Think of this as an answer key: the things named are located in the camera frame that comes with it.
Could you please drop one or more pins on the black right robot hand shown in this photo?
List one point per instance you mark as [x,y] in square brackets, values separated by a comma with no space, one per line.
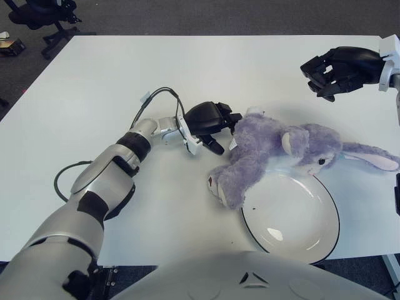
[356,62]

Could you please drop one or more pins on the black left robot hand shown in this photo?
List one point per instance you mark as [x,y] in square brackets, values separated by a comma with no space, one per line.
[203,118]

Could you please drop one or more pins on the purple plush bunny doll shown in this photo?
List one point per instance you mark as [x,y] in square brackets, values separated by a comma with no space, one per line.
[259,140]

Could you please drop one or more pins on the white plate black rim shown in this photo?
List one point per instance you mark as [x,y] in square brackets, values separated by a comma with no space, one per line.
[297,225]

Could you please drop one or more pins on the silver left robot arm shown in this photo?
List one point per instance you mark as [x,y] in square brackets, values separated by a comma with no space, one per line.
[93,193]

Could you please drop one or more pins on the grey robot torso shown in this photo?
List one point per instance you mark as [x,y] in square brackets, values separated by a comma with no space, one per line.
[243,278]

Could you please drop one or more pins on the black floor object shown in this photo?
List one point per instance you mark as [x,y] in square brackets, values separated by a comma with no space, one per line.
[3,102]

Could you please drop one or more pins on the black office chair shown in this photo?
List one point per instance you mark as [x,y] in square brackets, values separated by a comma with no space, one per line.
[29,15]

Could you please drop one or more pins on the brown cardboard box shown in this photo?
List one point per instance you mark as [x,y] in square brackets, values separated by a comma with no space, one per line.
[12,47]

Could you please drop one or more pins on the white table leg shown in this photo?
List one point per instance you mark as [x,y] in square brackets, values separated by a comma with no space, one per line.
[392,265]

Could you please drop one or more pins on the small white floor item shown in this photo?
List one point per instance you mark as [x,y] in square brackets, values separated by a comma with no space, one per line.
[3,34]

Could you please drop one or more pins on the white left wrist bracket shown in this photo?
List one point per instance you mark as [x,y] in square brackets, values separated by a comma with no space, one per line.
[192,147]

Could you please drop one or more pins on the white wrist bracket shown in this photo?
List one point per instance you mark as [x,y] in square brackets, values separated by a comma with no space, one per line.
[192,147]
[389,47]

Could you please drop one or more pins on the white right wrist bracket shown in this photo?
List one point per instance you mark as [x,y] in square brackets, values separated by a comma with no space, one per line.
[389,47]

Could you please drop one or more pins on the black table bracket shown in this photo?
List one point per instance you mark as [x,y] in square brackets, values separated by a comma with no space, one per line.
[106,281]

